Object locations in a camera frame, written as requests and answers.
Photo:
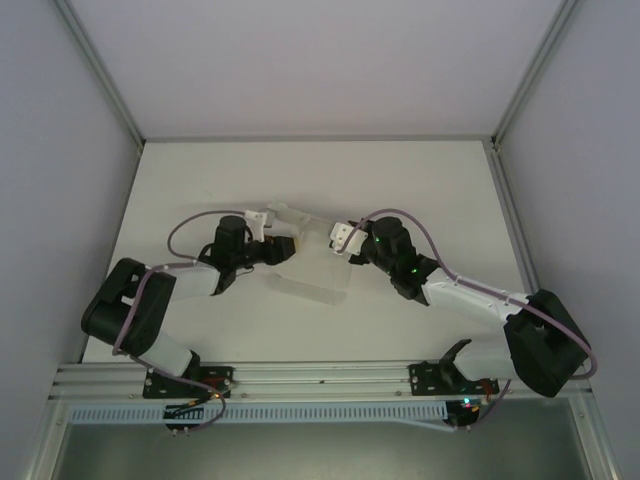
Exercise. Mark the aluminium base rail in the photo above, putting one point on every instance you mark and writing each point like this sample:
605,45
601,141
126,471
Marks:
320,375

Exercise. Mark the aluminium table side rail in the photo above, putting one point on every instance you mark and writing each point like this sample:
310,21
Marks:
510,210

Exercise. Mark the aluminium frame post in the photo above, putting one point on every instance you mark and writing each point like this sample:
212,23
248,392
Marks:
535,70
105,80

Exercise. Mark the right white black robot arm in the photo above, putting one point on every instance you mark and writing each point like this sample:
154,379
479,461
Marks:
470,300

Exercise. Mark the white paper box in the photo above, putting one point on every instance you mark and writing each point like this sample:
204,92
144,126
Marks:
320,265

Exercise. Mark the black electronics board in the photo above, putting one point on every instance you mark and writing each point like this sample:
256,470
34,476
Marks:
462,417

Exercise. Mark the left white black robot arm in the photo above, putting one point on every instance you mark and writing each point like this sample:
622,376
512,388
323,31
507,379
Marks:
195,282

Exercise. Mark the aluminium frame crossbar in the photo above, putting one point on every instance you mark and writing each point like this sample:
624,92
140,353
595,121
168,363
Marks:
320,138

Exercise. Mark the grey metal sheet panel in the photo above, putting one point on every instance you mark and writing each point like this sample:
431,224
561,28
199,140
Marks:
300,455

